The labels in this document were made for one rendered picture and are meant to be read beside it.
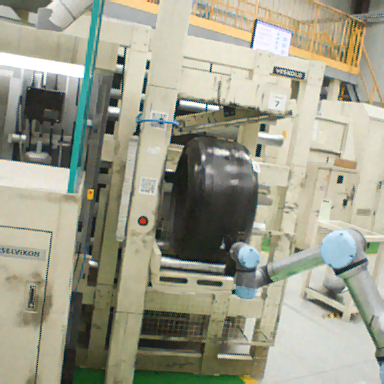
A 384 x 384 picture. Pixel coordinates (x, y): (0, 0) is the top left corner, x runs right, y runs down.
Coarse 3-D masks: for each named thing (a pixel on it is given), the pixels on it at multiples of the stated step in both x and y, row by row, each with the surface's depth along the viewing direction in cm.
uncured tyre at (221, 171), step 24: (192, 144) 218; (216, 144) 214; (240, 144) 221; (192, 168) 207; (216, 168) 204; (240, 168) 207; (192, 192) 202; (216, 192) 201; (240, 192) 203; (192, 216) 202; (216, 216) 201; (240, 216) 203; (192, 240) 206; (216, 240) 206
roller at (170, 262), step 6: (162, 258) 214; (168, 258) 215; (174, 258) 216; (180, 258) 217; (162, 264) 214; (168, 264) 214; (174, 264) 215; (180, 264) 215; (186, 264) 216; (192, 264) 216; (198, 264) 217; (204, 264) 218; (210, 264) 218; (216, 264) 219; (222, 264) 220; (204, 270) 219; (210, 270) 219; (216, 270) 219; (222, 270) 219
